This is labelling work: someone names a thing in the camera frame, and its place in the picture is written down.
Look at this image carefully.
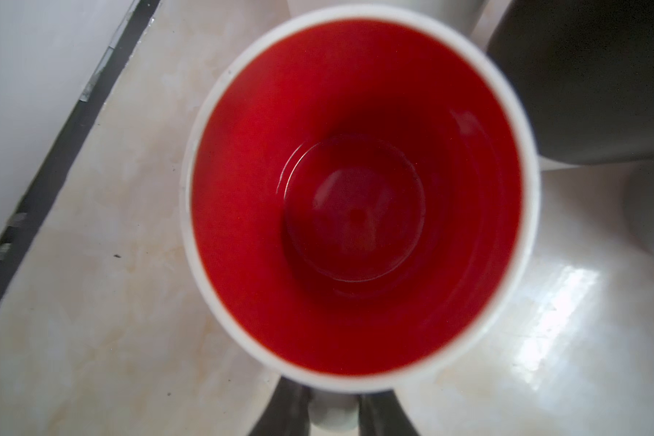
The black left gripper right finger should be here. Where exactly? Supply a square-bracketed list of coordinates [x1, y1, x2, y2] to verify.
[359, 391, 419, 436]

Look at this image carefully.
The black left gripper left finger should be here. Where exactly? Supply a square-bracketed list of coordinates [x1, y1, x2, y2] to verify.
[248, 377, 312, 436]

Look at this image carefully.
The white mug red inside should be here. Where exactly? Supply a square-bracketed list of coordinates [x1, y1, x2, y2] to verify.
[180, 4, 540, 431]

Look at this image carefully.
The black and white mug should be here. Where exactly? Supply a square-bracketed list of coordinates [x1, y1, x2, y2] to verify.
[488, 0, 654, 165]

